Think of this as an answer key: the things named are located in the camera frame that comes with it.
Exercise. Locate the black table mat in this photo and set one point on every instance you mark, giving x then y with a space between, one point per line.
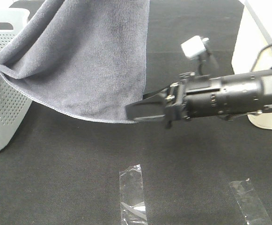
58 170

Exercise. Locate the white plastic basket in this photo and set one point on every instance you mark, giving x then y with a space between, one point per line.
252 62

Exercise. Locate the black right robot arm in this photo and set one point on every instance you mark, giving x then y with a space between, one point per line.
231 105

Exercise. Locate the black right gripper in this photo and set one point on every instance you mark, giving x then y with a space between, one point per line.
190 97

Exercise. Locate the grey towel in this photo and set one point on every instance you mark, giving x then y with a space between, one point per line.
83 58

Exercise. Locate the right clear tape strip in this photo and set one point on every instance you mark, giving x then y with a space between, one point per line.
250 205

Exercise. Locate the grey perforated laundry basket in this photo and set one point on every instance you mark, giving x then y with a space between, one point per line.
13 104

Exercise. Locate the middle clear tape strip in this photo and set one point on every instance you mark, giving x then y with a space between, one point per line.
132 201

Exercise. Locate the clear tape strip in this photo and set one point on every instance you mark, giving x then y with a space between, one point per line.
250 205
132 201

